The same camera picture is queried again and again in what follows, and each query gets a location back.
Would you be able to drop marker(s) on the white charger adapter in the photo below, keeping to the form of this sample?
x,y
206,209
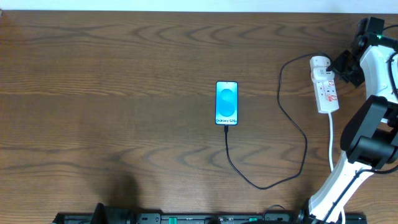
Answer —
x,y
319,61

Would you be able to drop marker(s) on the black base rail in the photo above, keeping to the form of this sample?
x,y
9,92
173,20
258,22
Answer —
x,y
155,218

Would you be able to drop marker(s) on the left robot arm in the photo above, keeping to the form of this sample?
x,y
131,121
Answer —
x,y
112,215

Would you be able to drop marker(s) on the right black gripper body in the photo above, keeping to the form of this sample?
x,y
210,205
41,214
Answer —
x,y
347,68

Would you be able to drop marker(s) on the white power strip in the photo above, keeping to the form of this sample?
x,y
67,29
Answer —
x,y
325,90

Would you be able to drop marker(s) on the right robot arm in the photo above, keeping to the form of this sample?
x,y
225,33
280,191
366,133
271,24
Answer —
x,y
369,140

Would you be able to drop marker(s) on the blue smartphone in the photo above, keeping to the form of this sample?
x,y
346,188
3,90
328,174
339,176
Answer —
x,y
226,104

